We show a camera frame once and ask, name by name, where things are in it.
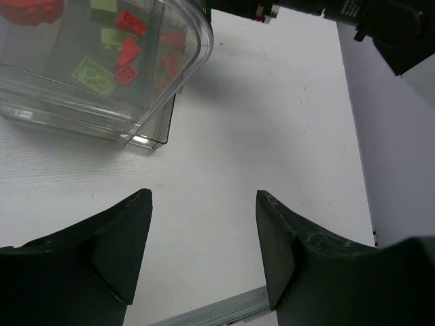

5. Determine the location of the red small brick front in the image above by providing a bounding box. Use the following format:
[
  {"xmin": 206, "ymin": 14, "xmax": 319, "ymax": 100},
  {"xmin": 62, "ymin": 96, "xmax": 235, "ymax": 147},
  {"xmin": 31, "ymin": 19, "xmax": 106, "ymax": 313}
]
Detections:
[{"xmin": 115, "ymin": 10, "xmax": 147, "ymax": 38}]

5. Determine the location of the small red square brick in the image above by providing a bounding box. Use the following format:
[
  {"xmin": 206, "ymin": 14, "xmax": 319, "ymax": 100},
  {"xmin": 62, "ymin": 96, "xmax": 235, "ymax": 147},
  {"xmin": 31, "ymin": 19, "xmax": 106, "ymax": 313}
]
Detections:
[{"xmin": 115, "ymin": 64, "xmax": 138, "ymax": 86}]

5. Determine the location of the red sloped brick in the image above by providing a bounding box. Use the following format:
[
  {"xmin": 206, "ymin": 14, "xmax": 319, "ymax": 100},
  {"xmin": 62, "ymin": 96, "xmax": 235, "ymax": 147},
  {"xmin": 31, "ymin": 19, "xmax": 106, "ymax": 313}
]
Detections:
[{"xmin": 116, "ymin": 38, "xmax": 141, "ymax": 69}]

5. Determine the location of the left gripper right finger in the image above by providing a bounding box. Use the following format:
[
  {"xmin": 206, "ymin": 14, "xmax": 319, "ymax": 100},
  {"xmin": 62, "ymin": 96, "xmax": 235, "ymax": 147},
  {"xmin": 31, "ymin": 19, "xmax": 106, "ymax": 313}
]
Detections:
[{"xmin": 256, "ymin": 190, "xmax": 434, "ymax": 325}]

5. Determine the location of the clear plastic drawer cover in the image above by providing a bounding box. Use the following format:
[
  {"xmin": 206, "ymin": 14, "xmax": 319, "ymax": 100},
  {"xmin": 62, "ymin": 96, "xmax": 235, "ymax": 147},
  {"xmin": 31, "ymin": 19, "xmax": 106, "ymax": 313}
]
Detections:
[{"xmin": 0, "ymin": 0, "xmax": 215, "ymax": 147}]

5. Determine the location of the lime rounded brick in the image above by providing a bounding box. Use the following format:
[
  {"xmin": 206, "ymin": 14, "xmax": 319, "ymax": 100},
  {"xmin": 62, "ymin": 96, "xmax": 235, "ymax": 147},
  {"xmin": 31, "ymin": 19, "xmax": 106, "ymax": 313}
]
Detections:
[{"xmin": 101, "ymin": 28, "xmax": 129, "ymax": 56}]

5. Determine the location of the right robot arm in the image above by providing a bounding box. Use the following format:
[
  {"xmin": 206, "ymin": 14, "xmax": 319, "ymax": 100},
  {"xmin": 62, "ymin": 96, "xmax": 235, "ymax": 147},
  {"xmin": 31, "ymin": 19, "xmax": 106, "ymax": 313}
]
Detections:
[{"xmin": 206, "ymin": 0, "xmax": 434, "ymax": 75}]

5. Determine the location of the red rounded brick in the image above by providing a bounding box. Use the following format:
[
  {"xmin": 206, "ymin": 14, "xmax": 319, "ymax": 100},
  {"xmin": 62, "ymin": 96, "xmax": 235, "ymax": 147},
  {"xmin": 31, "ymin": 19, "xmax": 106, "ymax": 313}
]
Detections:
[{"xmin": 1, "ymin": 0, "xmax": 65, "ymax": 26}]

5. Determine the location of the lime long brick front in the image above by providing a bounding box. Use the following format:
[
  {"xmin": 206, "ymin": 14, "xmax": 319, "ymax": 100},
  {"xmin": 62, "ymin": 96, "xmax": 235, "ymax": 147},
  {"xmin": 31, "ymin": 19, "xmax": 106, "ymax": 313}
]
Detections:
[{"xmin": 72, "ymin": 57, "xmax": 117, "ymax": 96}]

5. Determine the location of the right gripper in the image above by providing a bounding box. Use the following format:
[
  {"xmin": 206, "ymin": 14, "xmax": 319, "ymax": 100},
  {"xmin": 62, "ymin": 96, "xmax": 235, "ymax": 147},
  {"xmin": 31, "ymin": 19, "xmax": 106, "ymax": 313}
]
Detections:
[{"xmin": 206, "ymin": 0, "xmax": 326, "ymax": 24}]

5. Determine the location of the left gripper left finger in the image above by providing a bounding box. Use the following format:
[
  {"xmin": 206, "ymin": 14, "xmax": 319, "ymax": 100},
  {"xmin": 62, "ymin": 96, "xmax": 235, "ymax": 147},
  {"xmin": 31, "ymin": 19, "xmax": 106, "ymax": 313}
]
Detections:
[{"xmin": 1, "ymin": 189, "xmax": 153, "ymax": 325}]

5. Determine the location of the lime small brick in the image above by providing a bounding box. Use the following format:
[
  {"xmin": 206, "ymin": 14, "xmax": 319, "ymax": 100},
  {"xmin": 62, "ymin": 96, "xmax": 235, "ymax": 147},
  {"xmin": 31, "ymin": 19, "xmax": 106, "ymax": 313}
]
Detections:
[{"xmin": 90, "ymin": 0, "xmax": 118, "ymax": 25}]

